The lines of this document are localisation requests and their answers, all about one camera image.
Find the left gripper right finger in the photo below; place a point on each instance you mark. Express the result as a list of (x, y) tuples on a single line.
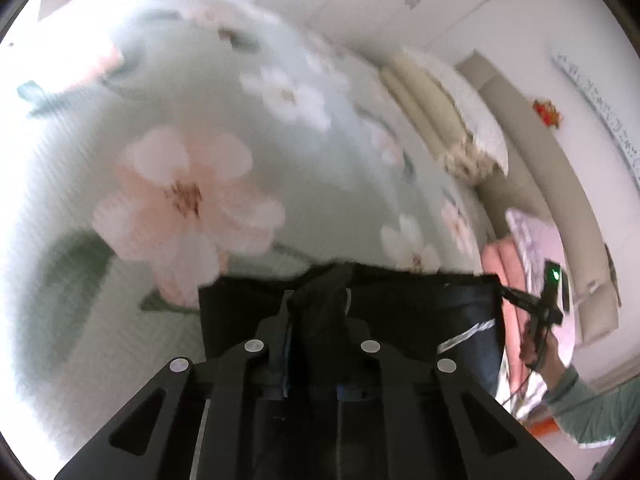
[(407, 419)]

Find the black jacket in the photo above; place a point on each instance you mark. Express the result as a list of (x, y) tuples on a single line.
[(305, 321)]

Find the beige folded quilt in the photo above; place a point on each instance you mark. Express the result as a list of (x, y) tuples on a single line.
[(430, 115)]

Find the beige headboard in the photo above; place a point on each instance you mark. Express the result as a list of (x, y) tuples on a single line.
[(542, 182)]

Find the green sleeved right forearm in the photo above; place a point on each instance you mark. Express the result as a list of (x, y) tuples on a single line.
[(591, 418)]

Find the floral green bedspread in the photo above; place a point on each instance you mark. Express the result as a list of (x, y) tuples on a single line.
[(149, 147)]

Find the red headboard toy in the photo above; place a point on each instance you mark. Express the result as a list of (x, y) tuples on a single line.
[(548, 113)]

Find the right hand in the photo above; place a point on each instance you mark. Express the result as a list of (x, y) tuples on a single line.
[(542, 358)]

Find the lilac patterned blanket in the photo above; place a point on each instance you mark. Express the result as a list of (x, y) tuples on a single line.
[(537, 241)]

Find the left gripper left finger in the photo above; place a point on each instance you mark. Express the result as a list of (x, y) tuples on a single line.
[(189, 411)]

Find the pink folded blanket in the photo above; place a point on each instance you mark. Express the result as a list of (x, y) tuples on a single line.
[(501, 257)]

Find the white pillow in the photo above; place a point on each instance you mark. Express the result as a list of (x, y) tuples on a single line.
[(470, 110)]

